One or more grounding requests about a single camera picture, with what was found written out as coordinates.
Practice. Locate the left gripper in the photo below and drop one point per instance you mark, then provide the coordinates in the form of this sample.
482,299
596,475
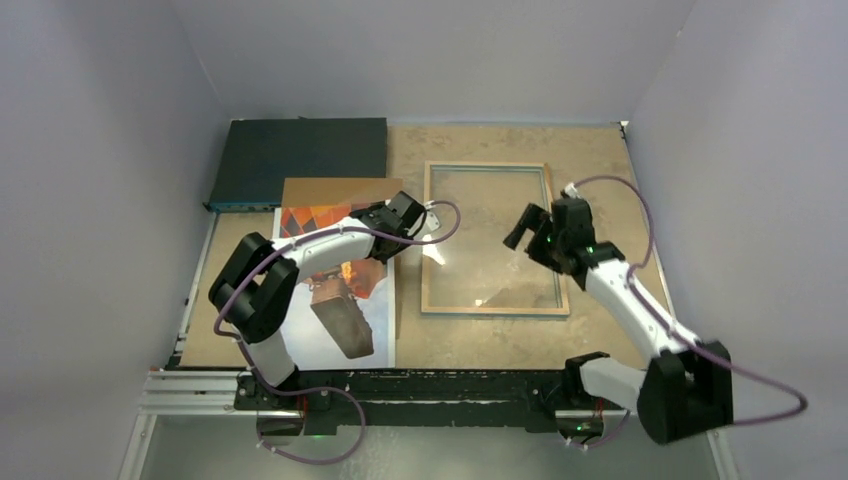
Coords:
384,257

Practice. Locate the hot air balloon photo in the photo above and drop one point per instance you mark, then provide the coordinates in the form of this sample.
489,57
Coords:
344,317

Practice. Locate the dark blue flat box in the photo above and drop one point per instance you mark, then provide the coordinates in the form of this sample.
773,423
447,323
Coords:
260,154

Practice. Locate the black aluminium mounting rail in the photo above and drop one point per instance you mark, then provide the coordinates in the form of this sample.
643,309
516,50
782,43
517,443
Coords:
319,402

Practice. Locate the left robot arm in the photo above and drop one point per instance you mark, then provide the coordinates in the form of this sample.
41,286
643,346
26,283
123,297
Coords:
255,288

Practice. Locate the blue wooden picture frame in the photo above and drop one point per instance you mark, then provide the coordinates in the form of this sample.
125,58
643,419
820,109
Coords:
493,308

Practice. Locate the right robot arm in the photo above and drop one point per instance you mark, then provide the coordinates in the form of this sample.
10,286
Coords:
649,338

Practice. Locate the brown backing board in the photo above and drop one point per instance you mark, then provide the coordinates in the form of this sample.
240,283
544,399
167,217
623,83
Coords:
328,191

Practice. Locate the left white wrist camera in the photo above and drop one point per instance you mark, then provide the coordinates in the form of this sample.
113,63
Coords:
428,222

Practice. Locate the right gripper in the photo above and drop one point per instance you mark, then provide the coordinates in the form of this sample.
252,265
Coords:
533,218

